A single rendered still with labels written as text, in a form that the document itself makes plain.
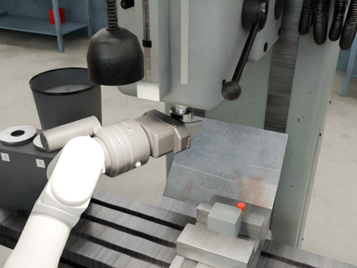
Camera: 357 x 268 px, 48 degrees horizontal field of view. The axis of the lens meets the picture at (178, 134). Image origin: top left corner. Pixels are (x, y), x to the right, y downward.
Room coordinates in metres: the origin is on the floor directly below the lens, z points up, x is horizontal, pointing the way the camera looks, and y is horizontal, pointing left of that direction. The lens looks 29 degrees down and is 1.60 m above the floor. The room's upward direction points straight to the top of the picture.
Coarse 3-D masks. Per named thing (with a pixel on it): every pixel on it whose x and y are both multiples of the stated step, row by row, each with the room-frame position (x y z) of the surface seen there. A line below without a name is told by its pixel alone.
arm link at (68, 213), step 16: (80, 144) 0.53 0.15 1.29; (96, 144) 0.54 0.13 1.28; (64, 160) 0.50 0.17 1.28; (80, 160) 0.51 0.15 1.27; (96, 160) 0.52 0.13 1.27; (64, 176) 0.48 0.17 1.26; (80, 176) 0.49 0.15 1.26; (96, 176) 0.50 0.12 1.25; (48, 192) 0.46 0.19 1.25; (64, 192) 0.47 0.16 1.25; (80, 192) 0.47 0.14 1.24; (48, 208) 0.45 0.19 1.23; (64, 208) 0.46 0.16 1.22; (80, 208) 0.46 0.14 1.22; (64, 224) 0.45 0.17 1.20
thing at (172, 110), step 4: (172, 108) 0.70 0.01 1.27; (188, 108) 0.70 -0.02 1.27; (192, 108) 0.70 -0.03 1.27; (172, 112) 0.69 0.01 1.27; (176, 112) 0.69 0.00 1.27; (180, 112) 0.69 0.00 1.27; (184, 112) 0.69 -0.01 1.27; (188, 112) 0.69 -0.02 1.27; (192, 112) 0.69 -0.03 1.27; (172, 116) 0.69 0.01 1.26; (176, 116) 0.68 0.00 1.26; (180, 116) 0.68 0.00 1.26; (184, 116) 0.68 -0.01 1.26; (188, 116) 0.68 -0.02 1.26
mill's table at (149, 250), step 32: (96, 192) 0.92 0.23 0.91; (0, 224) 0.78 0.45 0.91; (96, 224) 0.78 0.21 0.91; (128, 224) 0.78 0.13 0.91; (160, 224) 0.78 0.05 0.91; (64, 256) 0.70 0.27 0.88; (96, 256) 0.67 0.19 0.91; (128, 256) 0.67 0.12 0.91; (160, 256) 0.67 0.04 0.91; (288, 256) 0.67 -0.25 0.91; (320, 256) 0.67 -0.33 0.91
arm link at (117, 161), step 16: (64, 128) 0.58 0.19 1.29; (80, 128) 0.59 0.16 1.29; (96, 128) 0.60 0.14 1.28; (112, 128) 0.60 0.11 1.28; (48, 144) 0.55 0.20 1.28; (64, 144) 0.56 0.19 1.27; (112, 144) 0.56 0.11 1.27; (112, 160) 0.56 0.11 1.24; (128, 160) 0.57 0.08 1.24; (48, 176) 0.56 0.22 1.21; (112, 176) 0.57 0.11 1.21
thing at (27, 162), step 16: (16, 128) 0.93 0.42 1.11; (32, 128) 0.93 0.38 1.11; (0, 144) 0.87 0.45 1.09; (16, 144) 0.86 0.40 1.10; (32, 144) 0.87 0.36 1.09; (0, 160) 0.85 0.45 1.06; (16, 160) 0.83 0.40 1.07; (32, 160) 0.82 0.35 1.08; (48, 160) 0.81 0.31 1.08; (0, 176) 0.85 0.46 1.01; (16, 176) 0.84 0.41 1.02; (32, 176) 0.82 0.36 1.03; (0, 192) 0.86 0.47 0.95; (16, 192) 0.84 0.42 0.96; (32, 192) 0.83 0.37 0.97; (32, 208) 0.83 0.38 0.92
